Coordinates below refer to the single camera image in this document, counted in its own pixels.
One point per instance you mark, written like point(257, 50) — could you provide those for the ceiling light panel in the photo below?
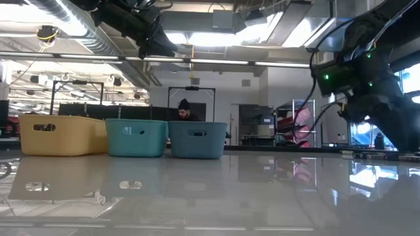
point(210, 38)

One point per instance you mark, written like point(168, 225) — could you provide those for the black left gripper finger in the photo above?
point(157, 49)
point(162, 29)

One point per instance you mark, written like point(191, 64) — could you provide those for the green plastic bin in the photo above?
point(138, 144)

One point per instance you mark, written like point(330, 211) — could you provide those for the black monitor row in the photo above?
point(138, 113)

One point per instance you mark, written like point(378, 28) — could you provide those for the metal shelf rack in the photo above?
point(315, 108)

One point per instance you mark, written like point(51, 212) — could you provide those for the black gantry frame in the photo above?
point(78, 82)
point(191, 88)

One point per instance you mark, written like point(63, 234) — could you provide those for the person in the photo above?
point(185, 113)

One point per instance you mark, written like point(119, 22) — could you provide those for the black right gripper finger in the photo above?
point(374, 118)
point(411, 128)

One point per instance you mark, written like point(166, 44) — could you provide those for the whiteboard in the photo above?
point(331, 128)

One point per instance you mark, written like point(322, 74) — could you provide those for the silver ventilation duct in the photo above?
point(98, 39)

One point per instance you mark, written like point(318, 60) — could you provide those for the lone silver AAA battery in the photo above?
point(347, 152)

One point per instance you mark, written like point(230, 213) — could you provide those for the red equipment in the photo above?
point(13, 126)

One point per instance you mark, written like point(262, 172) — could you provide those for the yellow plastic bin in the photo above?
point(65, 141)

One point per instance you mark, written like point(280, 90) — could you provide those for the black bottle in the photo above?
point(379, 142)

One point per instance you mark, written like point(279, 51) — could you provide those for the slate blue plastic bin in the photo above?
point(197, 147)

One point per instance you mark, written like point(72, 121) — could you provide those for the red storage bin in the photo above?
point(306, 144)
point(300, 134)
point(303, 115)

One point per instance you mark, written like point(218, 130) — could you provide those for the grey wall vent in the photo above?
point(246, 83)
point(195, 81)

